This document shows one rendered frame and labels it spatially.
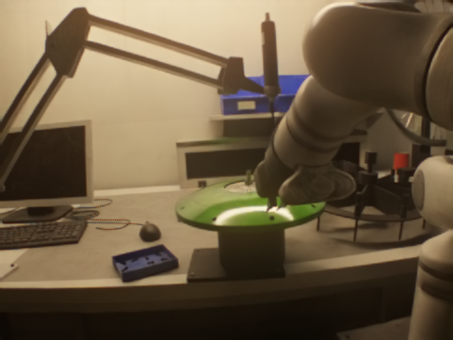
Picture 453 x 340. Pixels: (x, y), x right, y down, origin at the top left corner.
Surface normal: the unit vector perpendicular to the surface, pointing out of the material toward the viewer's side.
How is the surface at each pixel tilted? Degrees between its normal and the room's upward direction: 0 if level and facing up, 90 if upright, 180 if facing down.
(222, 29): 90
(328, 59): 105
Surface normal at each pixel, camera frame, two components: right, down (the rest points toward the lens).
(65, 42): 0.30, 0.15
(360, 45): -0.84, 0.21
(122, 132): 0.06, 0.18
